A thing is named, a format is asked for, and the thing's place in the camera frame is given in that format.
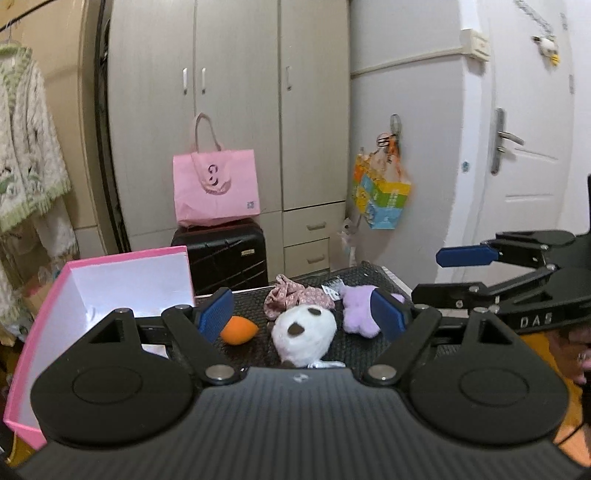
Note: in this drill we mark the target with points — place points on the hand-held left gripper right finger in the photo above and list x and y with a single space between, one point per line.
388 314

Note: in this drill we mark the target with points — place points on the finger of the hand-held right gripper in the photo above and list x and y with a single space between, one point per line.
466 256
452 297

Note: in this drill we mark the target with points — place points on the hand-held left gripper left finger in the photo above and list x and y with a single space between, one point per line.
217 314

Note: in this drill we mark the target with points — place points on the orange makeup sponge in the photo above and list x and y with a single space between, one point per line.
238 331

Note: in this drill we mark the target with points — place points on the purple plush toy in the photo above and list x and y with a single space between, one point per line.
358 309

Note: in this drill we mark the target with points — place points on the floral fabric cap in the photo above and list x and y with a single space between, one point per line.
291 295

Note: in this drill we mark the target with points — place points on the white plush dog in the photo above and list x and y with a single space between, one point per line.
304 337

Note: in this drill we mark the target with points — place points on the pink cardboard box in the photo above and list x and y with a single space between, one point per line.
106 281

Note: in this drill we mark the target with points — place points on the person's right hand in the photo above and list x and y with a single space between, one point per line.
577 364

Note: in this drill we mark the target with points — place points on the person's yellow garment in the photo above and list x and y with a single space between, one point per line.
540 350

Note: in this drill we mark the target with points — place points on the black suitcase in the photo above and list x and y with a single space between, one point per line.
217 258

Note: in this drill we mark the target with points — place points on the small printed sachet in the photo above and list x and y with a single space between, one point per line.
332 288

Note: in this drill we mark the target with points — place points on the white door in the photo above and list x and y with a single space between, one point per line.
531 194

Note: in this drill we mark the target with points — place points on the small grey plush toy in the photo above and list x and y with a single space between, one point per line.
347 228

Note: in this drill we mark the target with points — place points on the colourful paper bag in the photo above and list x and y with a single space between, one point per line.
383 198

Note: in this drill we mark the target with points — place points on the pink tote bag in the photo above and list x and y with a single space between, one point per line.
217 194

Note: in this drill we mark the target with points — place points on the grey wardrobe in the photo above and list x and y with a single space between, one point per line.
240 92

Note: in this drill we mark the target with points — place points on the white duck plush pendant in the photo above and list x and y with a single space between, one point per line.
547 46

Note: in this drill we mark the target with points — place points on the cream fluffy pajama jacket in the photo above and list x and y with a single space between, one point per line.
27 161

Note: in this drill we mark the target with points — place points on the beige wardrobe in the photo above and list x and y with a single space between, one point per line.
69 92

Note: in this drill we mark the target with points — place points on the white wall box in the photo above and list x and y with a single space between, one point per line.
475 45

